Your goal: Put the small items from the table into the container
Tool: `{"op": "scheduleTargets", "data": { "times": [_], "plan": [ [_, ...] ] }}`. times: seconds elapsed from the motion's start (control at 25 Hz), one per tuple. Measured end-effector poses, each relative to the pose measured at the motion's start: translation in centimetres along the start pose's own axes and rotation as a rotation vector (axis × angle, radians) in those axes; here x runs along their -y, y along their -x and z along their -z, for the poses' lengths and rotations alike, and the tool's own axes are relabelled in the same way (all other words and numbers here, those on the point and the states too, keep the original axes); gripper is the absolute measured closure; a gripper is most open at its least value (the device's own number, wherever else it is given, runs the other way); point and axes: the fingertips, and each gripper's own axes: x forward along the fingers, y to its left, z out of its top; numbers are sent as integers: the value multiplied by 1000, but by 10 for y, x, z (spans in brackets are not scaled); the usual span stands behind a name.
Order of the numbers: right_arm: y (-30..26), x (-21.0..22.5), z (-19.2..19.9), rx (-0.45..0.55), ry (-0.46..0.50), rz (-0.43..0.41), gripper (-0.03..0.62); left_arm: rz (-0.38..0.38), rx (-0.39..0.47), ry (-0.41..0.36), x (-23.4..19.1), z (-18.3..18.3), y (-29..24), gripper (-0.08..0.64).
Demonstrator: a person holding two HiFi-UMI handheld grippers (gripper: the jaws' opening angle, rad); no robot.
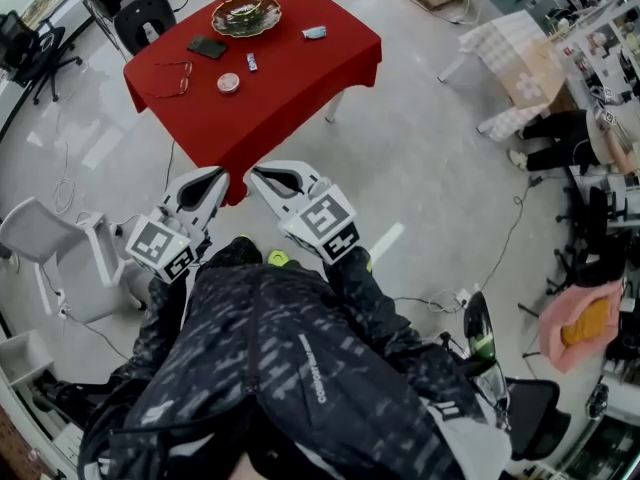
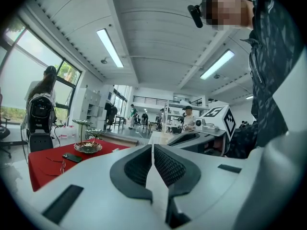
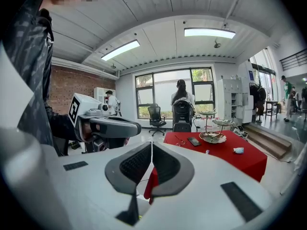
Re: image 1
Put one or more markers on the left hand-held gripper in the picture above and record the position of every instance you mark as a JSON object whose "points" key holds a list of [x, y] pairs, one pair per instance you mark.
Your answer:
{"points": [[155, 245]]}

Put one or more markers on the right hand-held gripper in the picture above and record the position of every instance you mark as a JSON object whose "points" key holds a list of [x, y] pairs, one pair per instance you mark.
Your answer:
{"points": [[322, 220]]}

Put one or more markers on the thin-framed eyeglasses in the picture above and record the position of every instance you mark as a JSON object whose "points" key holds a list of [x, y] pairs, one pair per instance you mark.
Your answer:
{"points": [[184, 84]]}

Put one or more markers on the round pink tin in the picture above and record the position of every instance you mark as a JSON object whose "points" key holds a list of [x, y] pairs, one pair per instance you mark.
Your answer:
{"points": [[228, 83]]}

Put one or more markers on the small blue striped packet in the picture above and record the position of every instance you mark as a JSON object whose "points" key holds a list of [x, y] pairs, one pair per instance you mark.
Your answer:
{"points": [[252, 62]]}

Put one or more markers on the black smartphone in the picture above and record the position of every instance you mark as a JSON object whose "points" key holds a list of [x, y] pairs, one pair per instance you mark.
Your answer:
{"points": [[207, 46]]}

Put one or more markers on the light blue tube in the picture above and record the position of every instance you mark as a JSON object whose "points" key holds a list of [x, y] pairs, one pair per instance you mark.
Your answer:
{"points": [[314, 32]]}

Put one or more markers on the green tiered glass dish container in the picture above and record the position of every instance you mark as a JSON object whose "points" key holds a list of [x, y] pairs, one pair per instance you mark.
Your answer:
{"points": [[245, 17]]}

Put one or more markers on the person's right forearm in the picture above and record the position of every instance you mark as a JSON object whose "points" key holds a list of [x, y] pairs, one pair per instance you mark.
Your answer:
{"points": [[367, 298]]}

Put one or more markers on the person's left forearm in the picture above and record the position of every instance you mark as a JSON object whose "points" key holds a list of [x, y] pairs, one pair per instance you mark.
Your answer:
{"points": [[162, 313]]}

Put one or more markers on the person's black yellow right shoe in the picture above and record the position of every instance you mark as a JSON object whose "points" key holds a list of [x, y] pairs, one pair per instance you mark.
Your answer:
{"points": [[278, 257]]}

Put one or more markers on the person's black yellow shoe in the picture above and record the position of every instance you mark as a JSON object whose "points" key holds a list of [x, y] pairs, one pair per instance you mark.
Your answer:
{"points": [[239, 253], [278, 257]]}

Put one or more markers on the person's black yellow left shoe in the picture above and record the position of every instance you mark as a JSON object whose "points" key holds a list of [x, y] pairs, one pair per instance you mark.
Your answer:
{"points": [[239, 253]]}

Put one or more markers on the red cloth table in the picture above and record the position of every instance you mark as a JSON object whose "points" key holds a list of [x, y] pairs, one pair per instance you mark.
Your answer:
{"points": [[285, 103]]}

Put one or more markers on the white side stool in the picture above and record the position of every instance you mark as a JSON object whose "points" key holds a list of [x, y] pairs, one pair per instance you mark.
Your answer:
{"points": [[102, 248]]}

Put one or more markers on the white plastic chair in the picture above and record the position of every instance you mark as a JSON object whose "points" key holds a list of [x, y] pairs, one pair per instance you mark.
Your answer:
{"points": [[45, 238]]}

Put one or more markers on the black plastic chair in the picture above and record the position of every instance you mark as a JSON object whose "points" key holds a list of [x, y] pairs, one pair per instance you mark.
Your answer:
{"points": [[145, 18]]}

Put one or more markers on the person's dark patterned jacket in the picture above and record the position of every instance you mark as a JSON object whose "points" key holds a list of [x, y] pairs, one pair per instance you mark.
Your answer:
{"points": [[280, 368]]}

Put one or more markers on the white power strip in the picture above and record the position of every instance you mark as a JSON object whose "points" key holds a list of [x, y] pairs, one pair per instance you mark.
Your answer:
{"points": [[463, 295]]}

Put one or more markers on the black office chair with armrests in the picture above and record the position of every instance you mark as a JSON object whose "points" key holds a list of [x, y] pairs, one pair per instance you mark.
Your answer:
{"points": [[35, 50]]}

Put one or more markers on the white storage box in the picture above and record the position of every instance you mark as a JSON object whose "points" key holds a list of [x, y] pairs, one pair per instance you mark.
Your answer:
{"points": [[22, 358]]}

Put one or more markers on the checkered cloth table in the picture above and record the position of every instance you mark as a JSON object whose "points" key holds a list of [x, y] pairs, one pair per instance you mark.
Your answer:
{"points": [[500, 43]]}

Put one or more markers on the cardboard box with flower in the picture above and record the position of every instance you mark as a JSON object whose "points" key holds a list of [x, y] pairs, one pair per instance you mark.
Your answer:
{"points": [[532, 80]]}

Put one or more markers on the pink cushion bed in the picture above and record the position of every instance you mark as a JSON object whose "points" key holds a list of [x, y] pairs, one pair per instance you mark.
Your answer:
{"points": [[560, 318]]}

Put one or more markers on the black swivel chair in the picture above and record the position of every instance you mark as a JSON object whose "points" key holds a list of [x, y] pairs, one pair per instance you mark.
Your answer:
{"points": [[592, 238]]}

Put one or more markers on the orange cushion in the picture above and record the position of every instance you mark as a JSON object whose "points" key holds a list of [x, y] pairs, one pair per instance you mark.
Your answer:
{"points": [[585, 324]]}

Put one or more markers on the black mesh office chair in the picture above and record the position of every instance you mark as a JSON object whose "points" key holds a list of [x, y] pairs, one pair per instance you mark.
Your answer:
{"points": [[535, 418]]}

